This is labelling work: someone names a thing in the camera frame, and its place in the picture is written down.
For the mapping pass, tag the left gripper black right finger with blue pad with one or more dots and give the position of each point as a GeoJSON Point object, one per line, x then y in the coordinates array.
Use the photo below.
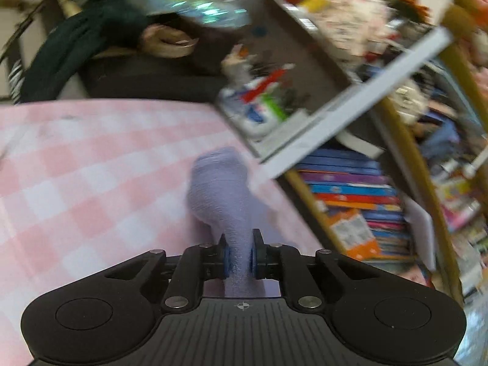
{"type": "Point", "coordinates": [265, 260]}

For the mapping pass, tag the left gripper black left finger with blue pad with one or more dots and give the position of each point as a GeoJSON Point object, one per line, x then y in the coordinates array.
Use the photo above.
{"type": "Point", "coordinates": [218, 264]}

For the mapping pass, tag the lavender knit sweater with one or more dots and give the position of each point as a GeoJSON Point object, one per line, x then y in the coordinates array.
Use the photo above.
{"type": "Point", "coordinates": [219, 197]}

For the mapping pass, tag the orange white boxes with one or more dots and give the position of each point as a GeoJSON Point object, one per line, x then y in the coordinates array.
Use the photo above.
{"type": "Point", "coordinates": [355, 238]}

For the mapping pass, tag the row of colourful books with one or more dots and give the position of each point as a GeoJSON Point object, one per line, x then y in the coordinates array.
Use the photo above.
{"type": "Point", "coordinates": [342, 179]}

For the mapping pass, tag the white tub green lid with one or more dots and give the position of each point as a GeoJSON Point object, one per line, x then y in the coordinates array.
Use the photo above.
{"type": "Point", "coordinates": [261, 117]}

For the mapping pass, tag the pink checkered tablecloth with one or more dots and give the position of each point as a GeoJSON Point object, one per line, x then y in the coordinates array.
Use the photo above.
{"type": "Point", "coordinates": [88, 184]}

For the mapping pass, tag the wooden bookshelf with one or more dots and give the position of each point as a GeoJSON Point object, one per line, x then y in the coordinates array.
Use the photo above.
{"type": "Point", "coordinates": [430, 137]}

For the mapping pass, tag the white tablet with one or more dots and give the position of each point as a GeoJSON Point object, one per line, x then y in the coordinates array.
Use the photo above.
{"type": "Point", "coordinates": [423, 232]}

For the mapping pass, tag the red tassel pen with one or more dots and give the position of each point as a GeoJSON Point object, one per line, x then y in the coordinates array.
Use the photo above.
{"type": "Point", "coordinates": [255, 91]}

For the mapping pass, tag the beige wrist watch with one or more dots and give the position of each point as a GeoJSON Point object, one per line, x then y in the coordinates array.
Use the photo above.
{"type": "Point", "coordinates": [167, 42]}

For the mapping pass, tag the dark green cloth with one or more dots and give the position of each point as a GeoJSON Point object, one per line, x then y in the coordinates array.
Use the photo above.
{"type": "Point", "coordinates": [76, 40]}

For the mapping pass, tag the white shelf post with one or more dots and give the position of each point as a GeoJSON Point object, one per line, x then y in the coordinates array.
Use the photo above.
{"type": "Point", "coordinates": [353, 102]}

